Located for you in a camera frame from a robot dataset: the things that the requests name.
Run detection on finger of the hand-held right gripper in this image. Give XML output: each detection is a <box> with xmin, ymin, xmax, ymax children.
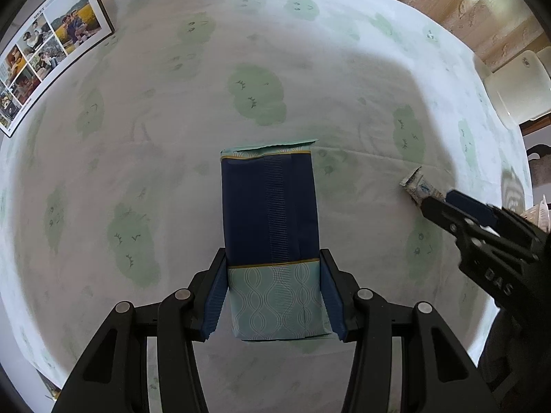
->
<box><xmin>445</xmin><ymin>189</ymin><xmax>503</xmax><ymax>230</ymax></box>
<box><xmin>419</xmin><ymin>197</ymin><xmax>479</xmax><ymax>244</ymax></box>

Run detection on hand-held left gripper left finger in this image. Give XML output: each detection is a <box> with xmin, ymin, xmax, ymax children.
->
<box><xmin>52</xmin><ymin>247</ymin><xmax>229</xmax><ymax>413</ymax></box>

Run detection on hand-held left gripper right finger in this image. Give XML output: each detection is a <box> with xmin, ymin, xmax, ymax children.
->
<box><xmin>319</xmin><ymin>248</ymin><xmax>487</xmax><ymax>413</ymax></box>

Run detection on small white sachet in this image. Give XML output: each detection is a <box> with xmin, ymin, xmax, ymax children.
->
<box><xmin>399</xmin><ymin>167</ymin><xmax>446</xmax><ymax>207</ymax></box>

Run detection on navy blue tissue pack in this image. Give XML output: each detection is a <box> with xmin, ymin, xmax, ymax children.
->
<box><xmin>219</xmin><ymin>138</ymin><xmax>334</xmax><ymax>342</ymax></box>

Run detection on person's right hand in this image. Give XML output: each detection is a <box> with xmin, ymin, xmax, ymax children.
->
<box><xmin>477</xmin><ymin>310</ymin><xmax>551</xmax><ymax>413</ymax></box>

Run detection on dark wooden furniture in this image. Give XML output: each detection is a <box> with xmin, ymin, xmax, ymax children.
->
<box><xmin>519</xmin><ymin>114</ymin><xmax>551</xmax><ymax>207</ymax></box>

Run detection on white green-print cloth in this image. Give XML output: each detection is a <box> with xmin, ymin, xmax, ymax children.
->
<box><xmin>0</xmin><ymin>0</ymin><xmax>534</xmax><ymax>413</ymax></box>

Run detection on white chair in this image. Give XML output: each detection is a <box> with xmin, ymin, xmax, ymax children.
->
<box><xmin>474</xmin><ymin>49</ymin><xmax>551</xmax><ymax>130</ymax></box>

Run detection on photo collage poster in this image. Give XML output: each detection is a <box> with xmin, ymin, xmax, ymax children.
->
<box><xmin>0</xmin><ymin>0</ymin><xmax>116</xmax><ymax>139</ymax></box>

